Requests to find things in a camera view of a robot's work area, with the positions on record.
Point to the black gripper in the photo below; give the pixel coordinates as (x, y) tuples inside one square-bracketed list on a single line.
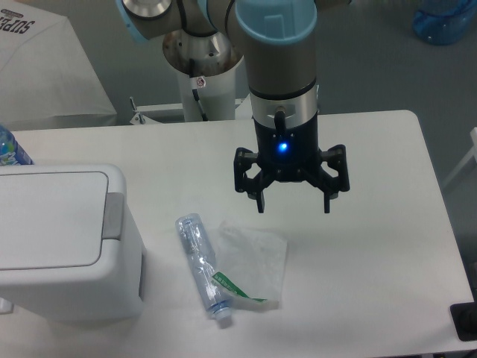
[(289, 153)]

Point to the white plastic trash can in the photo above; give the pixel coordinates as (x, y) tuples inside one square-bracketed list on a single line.
[(70, 248)]

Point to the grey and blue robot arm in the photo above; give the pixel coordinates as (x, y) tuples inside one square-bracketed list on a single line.
[(276, 41)]

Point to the clear plastic bag green label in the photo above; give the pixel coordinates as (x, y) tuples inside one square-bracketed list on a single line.
[(250, 266)]

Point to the crushed clear plastic bottle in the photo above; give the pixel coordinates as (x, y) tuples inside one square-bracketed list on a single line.
[(201, 259)]

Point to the black device at table edge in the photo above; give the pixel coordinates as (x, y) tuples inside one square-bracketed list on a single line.
[(464, 318)]

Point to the blue water jug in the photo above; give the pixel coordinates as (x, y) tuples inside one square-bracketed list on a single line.
[(443, 22)]

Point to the white printed cloth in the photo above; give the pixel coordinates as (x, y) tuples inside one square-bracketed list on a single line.
[(47, 80)]

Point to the blue labelled drink bottle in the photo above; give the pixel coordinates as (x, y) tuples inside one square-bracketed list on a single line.
[(12, 153)]

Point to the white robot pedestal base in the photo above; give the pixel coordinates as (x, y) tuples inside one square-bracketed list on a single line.
[(205, 69)]

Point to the white frame at right edge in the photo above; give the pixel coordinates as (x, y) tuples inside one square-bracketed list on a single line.
[(463, 168)]

